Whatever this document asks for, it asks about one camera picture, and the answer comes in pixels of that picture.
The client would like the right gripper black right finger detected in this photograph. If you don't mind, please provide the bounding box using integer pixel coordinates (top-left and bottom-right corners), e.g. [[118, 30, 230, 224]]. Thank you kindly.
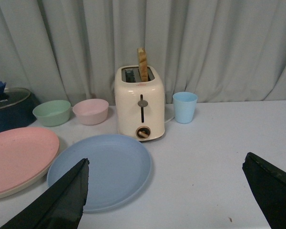
[[242, 152, 286, 229]]

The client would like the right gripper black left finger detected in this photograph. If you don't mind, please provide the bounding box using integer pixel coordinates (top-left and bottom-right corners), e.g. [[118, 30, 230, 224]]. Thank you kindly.
[[1, 158, 89, 229]]

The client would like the pink plate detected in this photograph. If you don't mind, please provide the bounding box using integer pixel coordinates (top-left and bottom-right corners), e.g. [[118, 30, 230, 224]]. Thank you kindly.
[[0, 127, 60, 193]]

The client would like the blue plate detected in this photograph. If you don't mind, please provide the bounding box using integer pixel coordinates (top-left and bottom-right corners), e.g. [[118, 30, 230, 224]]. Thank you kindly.
[[47, 134, 152, 213]]

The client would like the green bowl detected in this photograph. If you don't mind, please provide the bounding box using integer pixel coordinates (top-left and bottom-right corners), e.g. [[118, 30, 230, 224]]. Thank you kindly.
[[32, 100, 71, 127]]

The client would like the pink bowl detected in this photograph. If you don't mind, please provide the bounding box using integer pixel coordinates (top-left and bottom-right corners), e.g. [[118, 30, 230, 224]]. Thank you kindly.
[[72, 99, 109, 125]]

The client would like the dark blue saucepan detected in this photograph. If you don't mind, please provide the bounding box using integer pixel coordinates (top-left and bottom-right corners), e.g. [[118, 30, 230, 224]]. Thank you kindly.
[[0, 92, 40, 132]]

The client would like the glass pot lid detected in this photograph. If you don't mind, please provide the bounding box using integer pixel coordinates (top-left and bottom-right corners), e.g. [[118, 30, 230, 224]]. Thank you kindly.
[[0, 81, 31, 109]]

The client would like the cream toaster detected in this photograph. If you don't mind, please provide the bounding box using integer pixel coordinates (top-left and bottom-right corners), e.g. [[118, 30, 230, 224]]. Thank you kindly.
[[114, 66, 165, 141]]

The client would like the grey curtain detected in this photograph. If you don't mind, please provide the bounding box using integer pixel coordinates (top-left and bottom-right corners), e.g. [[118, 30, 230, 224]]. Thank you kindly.
[[0, 0, 286, 104]]

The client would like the toast slice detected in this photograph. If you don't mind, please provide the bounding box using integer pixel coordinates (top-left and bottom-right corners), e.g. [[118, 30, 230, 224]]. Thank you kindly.
[[137, 47, 148, 82]]

